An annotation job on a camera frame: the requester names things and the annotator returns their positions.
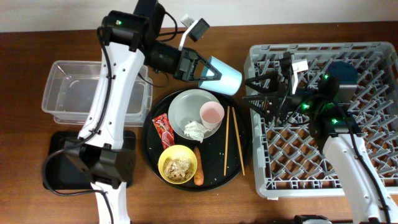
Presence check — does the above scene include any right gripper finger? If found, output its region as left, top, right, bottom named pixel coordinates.
left=243, top=95, right=277, bottom=120
left=245, top=71, right=279, bottom=93

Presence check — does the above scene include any light blue plastic cup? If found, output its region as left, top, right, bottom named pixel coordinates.
left=198, top=56, right=243, bottom=96

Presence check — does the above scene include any wooden chopstick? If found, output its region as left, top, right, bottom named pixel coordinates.
left=232, top=107, right=246, bottom=176
left=223, top=106, right=230, bottom=176

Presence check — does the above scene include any pink plastic cup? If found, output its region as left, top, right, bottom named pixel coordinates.
left=200, top=101, right=224, bottom=129

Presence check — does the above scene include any grey round plate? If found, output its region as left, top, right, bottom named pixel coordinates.
left=167, top=89, right=219, bottom=140

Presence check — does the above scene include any white tissue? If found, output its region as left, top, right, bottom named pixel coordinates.
left=184, top=121, right=211, bottom=143

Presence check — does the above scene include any red snack wrapper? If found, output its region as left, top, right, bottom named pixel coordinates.
left=152, top=113, right=175, bottom=149

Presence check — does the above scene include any yellow bowl with food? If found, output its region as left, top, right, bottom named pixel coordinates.
left=158, top=145, right=198, bottom=184

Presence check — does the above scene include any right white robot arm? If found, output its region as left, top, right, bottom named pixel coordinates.
left=243, top=52, right=397, bottom=223

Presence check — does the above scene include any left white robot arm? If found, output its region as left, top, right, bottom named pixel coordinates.
left=64, top=0, right=221, bottom=223

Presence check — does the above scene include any grey dishwasher rack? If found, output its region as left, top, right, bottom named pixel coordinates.
left=244, top=42, right=397, bottom=198

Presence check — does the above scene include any round black serving tray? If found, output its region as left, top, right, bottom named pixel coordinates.
left=141, top=88, right=252, bottom=192

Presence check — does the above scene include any orange carrot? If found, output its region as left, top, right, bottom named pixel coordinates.
left=194, top=147, right=204, bottom=185

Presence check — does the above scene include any clear plastic bin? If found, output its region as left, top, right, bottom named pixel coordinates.
left=42, top=60, right=152, bottom=127

